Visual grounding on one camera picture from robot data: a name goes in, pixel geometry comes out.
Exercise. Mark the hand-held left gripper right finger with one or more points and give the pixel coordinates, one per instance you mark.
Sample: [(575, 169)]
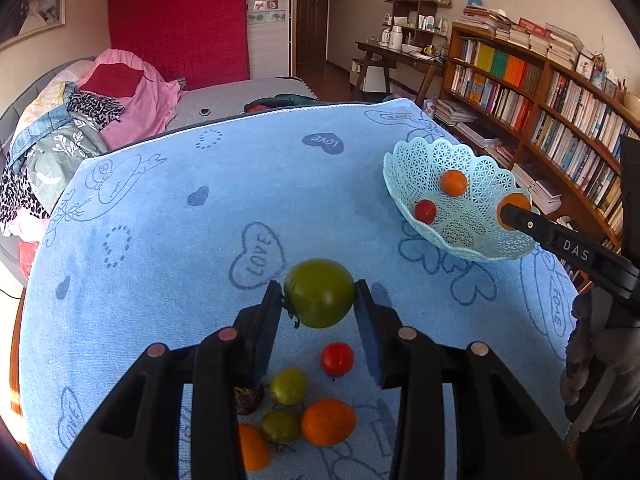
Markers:
[(367, 330)]

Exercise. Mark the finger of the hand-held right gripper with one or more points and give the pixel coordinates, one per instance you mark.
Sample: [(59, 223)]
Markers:
[(550, 237)]

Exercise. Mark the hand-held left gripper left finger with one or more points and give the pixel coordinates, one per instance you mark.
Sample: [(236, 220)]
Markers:
[(265, 330)]

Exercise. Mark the red tomato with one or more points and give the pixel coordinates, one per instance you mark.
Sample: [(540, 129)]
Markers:
[(425, 211), (337, 358)]

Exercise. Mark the orange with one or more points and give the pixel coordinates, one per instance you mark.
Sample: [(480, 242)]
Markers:
[(328, 422), (252, 447), (515, 201), (454, 182)]

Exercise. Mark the large green tomato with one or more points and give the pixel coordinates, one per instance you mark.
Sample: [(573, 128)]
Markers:
[(320, 292)]

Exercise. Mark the small green tomato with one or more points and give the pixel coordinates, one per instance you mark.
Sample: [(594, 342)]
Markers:
[(288, 386), (280, 427)]

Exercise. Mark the dark brown passion fruit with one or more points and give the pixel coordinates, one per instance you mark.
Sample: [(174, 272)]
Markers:
[(248, 402)]

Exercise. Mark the light blue plastic basket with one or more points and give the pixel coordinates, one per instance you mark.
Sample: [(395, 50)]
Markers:
[(470, 240)]

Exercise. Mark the blue printed towel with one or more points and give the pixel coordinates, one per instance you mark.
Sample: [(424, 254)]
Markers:
[(175, 260)]

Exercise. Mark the woven straw basket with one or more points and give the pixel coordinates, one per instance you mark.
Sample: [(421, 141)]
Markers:
[(632, 101)]

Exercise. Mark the horizontal book stacks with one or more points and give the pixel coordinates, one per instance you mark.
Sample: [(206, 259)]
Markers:
[(455, 112)]

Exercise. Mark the small framed picture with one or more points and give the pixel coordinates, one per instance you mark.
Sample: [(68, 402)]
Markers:
[(585, 65)]

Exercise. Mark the floral paper roll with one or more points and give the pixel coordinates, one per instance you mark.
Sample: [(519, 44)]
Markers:
[(431, 107)]

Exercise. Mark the rows of upright books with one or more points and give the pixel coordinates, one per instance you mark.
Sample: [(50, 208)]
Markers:
[(500, 67)]

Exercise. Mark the wooden bookshelf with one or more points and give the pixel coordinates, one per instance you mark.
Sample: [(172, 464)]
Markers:
[(500, 43)]

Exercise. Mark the white book piles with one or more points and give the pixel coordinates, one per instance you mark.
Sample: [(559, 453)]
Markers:
[(530, 35)]

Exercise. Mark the dark green cloth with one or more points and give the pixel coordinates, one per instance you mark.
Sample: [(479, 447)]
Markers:
[(280, 101)]

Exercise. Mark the grey bed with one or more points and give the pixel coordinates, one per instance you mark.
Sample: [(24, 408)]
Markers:
[(230, 95)]

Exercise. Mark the white drawer cabinet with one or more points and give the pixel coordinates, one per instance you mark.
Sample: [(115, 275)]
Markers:
[(372, 77)]

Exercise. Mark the wooden desk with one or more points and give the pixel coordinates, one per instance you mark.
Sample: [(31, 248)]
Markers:
[(390, 55)]

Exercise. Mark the white thermos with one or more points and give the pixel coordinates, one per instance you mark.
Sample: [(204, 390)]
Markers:
[(396, 37)]

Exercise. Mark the pink cloth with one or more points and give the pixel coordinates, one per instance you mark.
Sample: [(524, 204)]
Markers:
[(145, 105)]

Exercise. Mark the white kettle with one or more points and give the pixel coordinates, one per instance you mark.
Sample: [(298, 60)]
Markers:
[(385, 37)]

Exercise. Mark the wooden desk hutch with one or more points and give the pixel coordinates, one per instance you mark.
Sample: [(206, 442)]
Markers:
[(425, 7)]

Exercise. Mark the leopard print cloth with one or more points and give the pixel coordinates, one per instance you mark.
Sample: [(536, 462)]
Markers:
[(20, 195), (95, 107)]

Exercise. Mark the white wardrobe panel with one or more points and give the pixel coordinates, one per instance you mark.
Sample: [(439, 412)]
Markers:
[(267, 45)]

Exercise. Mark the blue denim cloth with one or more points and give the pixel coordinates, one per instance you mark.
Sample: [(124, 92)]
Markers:
[(35, 125)]

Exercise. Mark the dark wooden door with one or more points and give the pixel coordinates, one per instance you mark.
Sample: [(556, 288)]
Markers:
[(312, 25)]

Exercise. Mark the red upright mattress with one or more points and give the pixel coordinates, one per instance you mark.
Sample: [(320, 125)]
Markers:
[(180, 30)]

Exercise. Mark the framed wall picture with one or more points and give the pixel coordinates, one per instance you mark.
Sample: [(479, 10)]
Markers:
[(40, 7)]

